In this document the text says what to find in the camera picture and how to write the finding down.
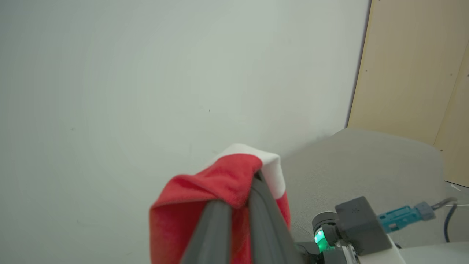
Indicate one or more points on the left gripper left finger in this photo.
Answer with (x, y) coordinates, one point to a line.
(214, 238)

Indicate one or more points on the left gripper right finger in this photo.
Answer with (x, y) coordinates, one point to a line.
(267, 231)

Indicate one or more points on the red and white garment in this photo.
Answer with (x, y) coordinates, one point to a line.
(187, 209)

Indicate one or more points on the beige wooden panel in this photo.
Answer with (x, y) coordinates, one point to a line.
(403, 66)

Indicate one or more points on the dark grey camera box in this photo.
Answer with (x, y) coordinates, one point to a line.
(361, 227)

